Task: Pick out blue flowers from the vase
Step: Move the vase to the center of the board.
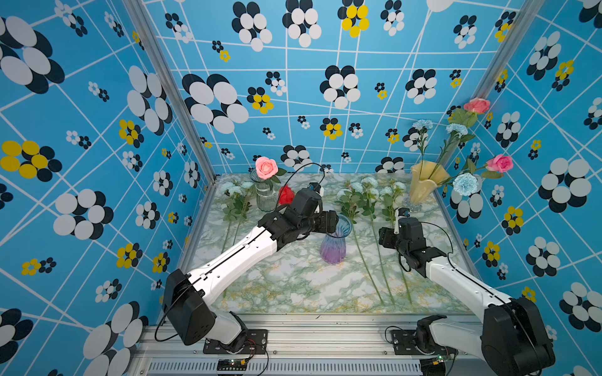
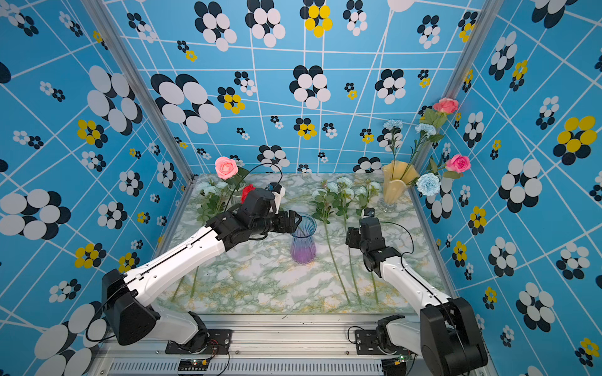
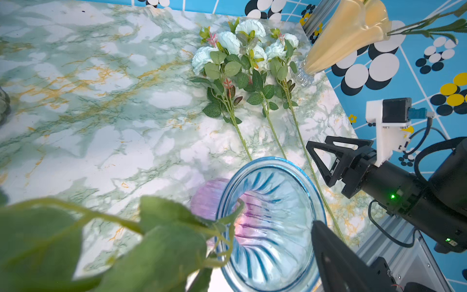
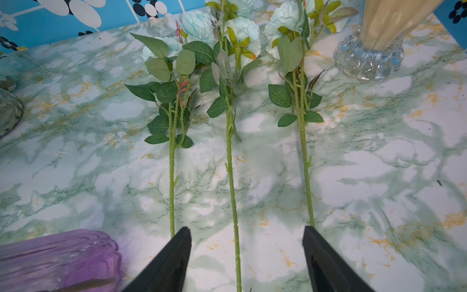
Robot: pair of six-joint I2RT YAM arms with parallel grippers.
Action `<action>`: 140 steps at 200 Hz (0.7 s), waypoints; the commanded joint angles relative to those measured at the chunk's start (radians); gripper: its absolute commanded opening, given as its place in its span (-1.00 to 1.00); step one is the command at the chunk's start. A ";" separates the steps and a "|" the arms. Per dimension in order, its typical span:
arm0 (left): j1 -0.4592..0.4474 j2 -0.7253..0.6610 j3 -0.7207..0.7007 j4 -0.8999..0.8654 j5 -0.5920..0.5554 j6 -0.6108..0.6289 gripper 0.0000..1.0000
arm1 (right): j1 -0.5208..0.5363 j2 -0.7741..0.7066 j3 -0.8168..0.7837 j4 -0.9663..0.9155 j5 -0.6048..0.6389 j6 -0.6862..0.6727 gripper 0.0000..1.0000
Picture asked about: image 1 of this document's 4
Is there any purple blue glass vase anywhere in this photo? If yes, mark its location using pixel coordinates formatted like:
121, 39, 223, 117
320, 216, 352, 265

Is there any white blue flower stem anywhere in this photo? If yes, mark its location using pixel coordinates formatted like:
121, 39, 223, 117
335, 180, 384, 303

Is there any red rose stem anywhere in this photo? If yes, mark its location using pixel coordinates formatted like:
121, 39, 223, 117
278, 185, 296, 205

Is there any clear ribbed glass vase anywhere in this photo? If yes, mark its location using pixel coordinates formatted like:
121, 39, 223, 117
249, 169, 277, 212

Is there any yellow fluted glass vase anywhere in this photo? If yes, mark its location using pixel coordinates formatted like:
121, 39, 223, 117
409, 161, 451, 205

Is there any pink rose stem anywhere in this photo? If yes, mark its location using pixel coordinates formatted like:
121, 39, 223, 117
255, 157, 286, 180

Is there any pink and blue flower bunch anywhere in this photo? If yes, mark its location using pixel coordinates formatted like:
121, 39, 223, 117
411, 97, 514, 197

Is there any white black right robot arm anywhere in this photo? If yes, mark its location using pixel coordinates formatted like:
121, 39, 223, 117
378, 217, 556, 375

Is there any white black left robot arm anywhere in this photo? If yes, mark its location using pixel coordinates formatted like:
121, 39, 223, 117
161, 183, 339, 353

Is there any small green circuit board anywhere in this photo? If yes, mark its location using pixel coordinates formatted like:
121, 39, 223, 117
216, 358, 249, 374

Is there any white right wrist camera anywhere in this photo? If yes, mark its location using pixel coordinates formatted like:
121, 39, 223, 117
396, 207, 411, 222

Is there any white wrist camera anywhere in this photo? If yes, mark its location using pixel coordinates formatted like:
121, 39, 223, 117
308, 183, 324, 197
396, 207, 411, 222

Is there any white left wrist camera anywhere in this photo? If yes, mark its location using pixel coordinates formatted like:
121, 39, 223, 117
308, 183, 324, 197

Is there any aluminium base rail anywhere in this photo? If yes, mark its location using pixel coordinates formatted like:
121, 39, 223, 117
140, 312, 499, 376

